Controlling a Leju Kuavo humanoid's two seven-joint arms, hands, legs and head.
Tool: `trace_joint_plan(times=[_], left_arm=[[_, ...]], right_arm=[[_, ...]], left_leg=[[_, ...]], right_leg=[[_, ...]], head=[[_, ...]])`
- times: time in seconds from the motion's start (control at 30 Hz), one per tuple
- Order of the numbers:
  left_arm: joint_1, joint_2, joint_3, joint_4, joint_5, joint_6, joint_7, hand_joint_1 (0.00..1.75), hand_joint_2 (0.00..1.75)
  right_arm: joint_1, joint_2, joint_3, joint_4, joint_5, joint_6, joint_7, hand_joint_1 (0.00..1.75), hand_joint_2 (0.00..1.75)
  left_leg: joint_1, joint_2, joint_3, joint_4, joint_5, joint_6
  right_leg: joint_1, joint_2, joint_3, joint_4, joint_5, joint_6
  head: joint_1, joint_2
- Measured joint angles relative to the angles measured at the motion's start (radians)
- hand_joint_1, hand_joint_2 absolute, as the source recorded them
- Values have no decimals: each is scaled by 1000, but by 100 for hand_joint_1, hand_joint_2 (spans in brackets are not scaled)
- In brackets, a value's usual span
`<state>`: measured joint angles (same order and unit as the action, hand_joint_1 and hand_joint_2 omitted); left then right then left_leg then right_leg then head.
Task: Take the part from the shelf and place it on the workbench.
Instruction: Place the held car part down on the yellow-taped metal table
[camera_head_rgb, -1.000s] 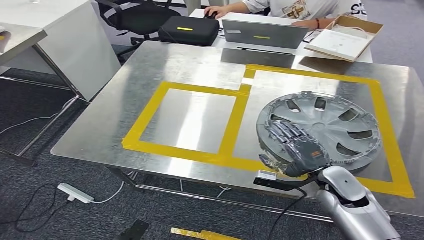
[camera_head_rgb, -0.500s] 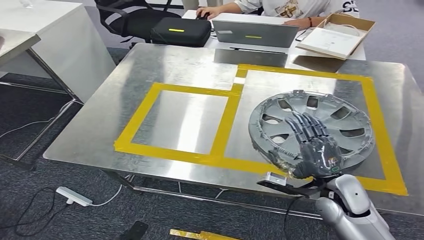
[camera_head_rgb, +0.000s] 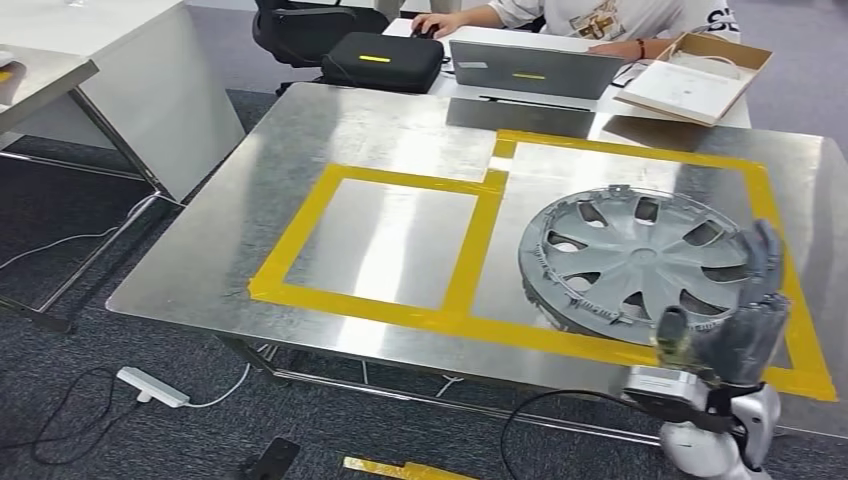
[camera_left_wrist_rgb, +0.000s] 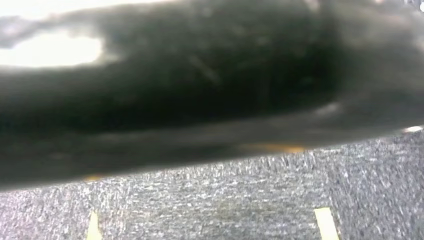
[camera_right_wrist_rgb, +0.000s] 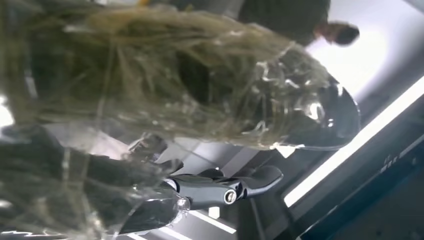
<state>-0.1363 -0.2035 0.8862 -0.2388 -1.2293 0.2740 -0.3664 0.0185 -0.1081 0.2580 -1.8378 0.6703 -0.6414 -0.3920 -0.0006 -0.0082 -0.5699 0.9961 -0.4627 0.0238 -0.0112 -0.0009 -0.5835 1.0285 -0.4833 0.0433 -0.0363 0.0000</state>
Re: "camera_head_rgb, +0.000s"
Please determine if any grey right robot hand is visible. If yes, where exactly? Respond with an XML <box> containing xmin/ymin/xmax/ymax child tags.
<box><xmin>653</xmin><ymin>219</ymin><xmax>792</xmax><ymax>388</ymax></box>

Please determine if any grey plastic wheel hubcap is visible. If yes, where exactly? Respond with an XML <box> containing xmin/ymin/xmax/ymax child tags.
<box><xmin>517</xmin><ymin>184</ymin><xmax>764</xmax><ymax>348</ymax></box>

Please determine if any yellow tape marking on workbench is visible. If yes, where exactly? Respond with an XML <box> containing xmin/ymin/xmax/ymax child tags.
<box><xmin>247</xmin><ymin>129</ymin><xmax>840</xmax><ymax>404</ymax></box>

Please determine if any steel workbench table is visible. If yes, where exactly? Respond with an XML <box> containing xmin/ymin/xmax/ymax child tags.
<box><xmin>105</xmin><ymin>82</ymin><xmax>848</xmax><ymax>446</ymax></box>

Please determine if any open cardboard box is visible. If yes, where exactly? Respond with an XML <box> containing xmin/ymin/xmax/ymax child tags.
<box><xmin>614</xmin><ymin>31</ymin><xmax>776</xmax><ymax>128</ymax></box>

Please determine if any grey laptop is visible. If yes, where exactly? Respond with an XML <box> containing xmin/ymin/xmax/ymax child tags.
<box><xmin>448</xmin><ymin>38</ymin><xmax>626</xmax><ymax>103</ymax></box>

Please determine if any person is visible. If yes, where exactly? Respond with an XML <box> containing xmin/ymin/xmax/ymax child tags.
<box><xmin>409</xmin><ymin>0</ymin><xmax>744</xmax><ymax>63</ymax></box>

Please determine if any yellow floor tape strip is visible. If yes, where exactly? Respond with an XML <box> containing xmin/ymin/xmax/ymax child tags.
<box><xmin>342</xmin><ymin>455</ymin><xmax>480</xmax><ymax>480</ymax></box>

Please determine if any black zip case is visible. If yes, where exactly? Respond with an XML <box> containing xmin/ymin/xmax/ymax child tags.
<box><xmin>320</xmin><ymin>31</ymin><xmax>447</xmax><ymax>95</ymax></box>

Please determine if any black robot foot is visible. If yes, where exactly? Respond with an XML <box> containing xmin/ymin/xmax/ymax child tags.
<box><xmin>241</xmin><ymin>436</ymin><xmax>302</xmax><ymax>480</ymax></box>

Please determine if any black office chair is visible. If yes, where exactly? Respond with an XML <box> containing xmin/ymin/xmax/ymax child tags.
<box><xmin>250</xmin><ymin>0</ymin><xmax>393</xmax><ymax>95</ymax></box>

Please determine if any white power strip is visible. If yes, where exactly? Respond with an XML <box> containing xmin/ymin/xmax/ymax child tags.
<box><xmin>115</xmin><ymin>365</ymin><xmax>192</xmax><ymax>410</ymax></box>

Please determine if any white cabinet desk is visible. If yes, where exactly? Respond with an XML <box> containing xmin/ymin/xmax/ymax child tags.
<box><xmin>0</xmin><ymin>0</ymin><xmax>247</xmax><ymax>204</ymax></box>

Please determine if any steel side table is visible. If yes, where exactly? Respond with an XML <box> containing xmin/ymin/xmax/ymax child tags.
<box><xmin>0</xmin><ymin>44</ymin><xmax>184</xmax><ymax>333</ymax></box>

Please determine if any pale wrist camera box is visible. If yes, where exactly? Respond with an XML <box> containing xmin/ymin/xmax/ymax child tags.
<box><xmin>621</xmin><ymin>365</ymin><xmax>712</xmax><ymax>421</ymax></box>

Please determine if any black camera cable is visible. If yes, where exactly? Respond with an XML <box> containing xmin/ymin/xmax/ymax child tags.
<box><xmin>498</xmin><ymin>388</ymin><xmax>665</xmax><ymax>480</ymax></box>

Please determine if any white power strip cable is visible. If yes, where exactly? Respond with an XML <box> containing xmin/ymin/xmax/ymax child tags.
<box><xmin>188</xmin><ymin>360</ymin><xmax>254</xmax><ymax>409</ymax></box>

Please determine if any black floor cable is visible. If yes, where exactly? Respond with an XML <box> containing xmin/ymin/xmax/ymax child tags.
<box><xmin>0</xmin><ymin>366</ymin><xmax>144</xmax><ymax>468</ymax></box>

